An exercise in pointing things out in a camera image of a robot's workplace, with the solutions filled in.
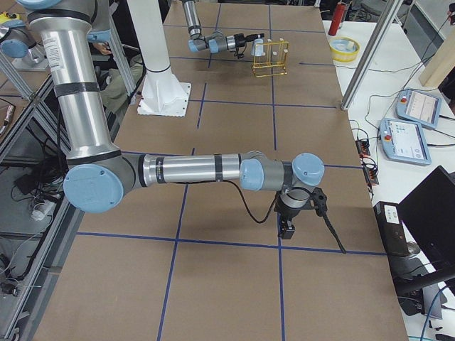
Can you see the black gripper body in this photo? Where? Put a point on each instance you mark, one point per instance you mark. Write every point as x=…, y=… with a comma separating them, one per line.
x=286, y=213
x=240, y=39

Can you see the light blue cup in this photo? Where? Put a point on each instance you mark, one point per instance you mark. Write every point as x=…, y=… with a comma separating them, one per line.
x=258, y=50

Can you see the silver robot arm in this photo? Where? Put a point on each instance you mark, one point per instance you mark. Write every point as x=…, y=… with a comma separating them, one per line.
x=100, y=175
x=216, y=42

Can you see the black probe stick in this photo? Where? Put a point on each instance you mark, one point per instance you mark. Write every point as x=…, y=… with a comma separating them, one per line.
x=332, y=227

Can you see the orange connector board near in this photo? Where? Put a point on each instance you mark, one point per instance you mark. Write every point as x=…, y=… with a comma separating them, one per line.
x=370, y=172

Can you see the orange connector board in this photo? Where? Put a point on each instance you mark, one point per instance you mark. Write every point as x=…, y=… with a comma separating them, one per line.
x=370, y=172
x=363, y=147

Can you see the yellow tape roll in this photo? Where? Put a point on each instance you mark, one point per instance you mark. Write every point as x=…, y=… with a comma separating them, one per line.
x=344, y=49

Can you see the red bottle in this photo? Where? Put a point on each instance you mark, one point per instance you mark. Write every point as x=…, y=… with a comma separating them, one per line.
x=336, y=18

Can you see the orange connector board far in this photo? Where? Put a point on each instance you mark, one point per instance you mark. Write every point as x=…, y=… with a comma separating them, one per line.
x=363, y=147

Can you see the black computer box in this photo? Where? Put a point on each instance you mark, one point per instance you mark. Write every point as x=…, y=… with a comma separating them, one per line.
x=391, y=229

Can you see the near teach pendant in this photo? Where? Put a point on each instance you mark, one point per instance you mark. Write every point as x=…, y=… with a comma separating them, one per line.
x=404, y=141

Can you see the teach pendant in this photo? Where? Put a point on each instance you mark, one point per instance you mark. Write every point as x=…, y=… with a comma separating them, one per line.
x=404, y=141
x=419, y=106

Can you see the black monitor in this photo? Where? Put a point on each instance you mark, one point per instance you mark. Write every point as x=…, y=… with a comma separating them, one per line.
x=428, y=214

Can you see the far teach pendant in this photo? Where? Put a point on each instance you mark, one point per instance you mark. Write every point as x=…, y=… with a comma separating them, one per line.
x=419, y=106

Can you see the wooden board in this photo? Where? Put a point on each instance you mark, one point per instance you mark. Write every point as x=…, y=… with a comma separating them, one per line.
x=436, y=12

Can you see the white power strip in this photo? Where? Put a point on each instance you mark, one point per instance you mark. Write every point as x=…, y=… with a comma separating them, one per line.
x=41, y=210

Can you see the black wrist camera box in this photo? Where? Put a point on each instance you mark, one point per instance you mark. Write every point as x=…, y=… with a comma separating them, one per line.
x=286, y=229

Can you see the gold wire cup holder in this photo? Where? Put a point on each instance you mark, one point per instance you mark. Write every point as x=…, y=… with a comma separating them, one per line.
x=274, y=62

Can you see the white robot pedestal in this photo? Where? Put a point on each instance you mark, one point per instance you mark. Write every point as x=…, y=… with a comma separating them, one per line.
x=162, y=93

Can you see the aluminium frame post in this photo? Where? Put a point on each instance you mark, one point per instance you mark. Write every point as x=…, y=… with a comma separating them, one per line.
x=379, y=32

